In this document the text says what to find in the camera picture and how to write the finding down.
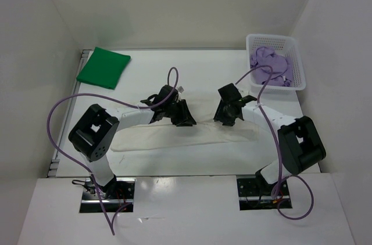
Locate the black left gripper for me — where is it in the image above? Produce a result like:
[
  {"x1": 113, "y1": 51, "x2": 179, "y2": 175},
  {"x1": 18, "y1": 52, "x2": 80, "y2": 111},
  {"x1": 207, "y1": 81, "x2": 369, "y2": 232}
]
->
[{"x1": 164, "y1": 99, "x2": 196, "y2": 127}]

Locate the white t shirt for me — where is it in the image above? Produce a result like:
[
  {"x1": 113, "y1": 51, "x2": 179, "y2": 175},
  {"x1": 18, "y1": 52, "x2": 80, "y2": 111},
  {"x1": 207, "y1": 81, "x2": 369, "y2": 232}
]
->
[{"x1": 110, "y1": 92, "x2": 259, "y2": 152}]

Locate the green t shirt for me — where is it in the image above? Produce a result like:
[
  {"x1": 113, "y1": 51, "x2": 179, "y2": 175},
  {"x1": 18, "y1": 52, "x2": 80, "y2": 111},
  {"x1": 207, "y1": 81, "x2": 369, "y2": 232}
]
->
[{"x1": 76, "y1": 47, "x2": 131, "y2": 90}]

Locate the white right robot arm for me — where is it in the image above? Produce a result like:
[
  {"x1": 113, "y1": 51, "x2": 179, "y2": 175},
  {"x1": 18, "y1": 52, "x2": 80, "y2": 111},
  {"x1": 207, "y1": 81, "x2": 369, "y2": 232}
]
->
[{"x1": 214, "y1": 95, "x2": 326, "y2": 194}]

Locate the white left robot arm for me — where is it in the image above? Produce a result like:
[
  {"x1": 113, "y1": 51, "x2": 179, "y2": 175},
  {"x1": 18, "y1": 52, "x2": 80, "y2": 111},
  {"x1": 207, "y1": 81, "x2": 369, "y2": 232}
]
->
[{"x1": 69, "y1": 99, "x2": 196, "y2": 199}]

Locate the lavender t shirt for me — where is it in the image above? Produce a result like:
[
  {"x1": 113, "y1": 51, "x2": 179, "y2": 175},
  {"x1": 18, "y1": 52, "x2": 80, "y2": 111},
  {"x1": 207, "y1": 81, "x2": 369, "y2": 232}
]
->
[{"x1": 250, "y1": 46, "x2": 294, "y2": 87}]

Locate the white plastic basket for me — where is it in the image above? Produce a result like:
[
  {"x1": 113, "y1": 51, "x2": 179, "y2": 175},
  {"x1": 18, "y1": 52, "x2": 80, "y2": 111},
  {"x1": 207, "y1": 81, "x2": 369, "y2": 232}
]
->
[{"x1": 246, "y1": 34, "x2": 306, "y2": 91}]

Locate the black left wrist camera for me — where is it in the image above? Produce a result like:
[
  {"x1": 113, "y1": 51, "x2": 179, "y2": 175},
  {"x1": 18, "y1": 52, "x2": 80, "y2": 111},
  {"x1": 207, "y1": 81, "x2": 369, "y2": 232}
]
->
[{"x1": 140, "y1": 85, "x2": 179, "y2": 108}]

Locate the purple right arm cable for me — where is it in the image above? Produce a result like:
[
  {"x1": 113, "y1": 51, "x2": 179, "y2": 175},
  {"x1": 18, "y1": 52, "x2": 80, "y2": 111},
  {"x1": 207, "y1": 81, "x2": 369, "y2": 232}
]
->
[{"x1": 234, "y1": 65, "x2": 315, "y2": 221}]

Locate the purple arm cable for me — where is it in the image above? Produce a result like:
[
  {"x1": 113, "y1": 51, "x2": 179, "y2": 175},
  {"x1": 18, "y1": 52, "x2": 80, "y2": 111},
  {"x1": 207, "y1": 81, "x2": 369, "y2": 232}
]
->
[
  {"x1": 46, "y1": 66, "x2": 180, "y2": 236},
  {"x1": 234, "y1": 65, "x2": 315, "y2": 221}
]

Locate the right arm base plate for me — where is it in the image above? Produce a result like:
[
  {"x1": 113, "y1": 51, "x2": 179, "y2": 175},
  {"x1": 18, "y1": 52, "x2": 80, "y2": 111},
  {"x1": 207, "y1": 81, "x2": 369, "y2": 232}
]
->
[{"x1": 236, "y1": 175, "x2": 292, "y2": 211}]

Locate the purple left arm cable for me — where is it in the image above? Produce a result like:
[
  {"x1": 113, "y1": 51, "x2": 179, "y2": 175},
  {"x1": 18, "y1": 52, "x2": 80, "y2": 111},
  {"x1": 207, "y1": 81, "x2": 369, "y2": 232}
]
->
[{"x1": 46, "y1": 66, "x2": 180, "y2": 236}]

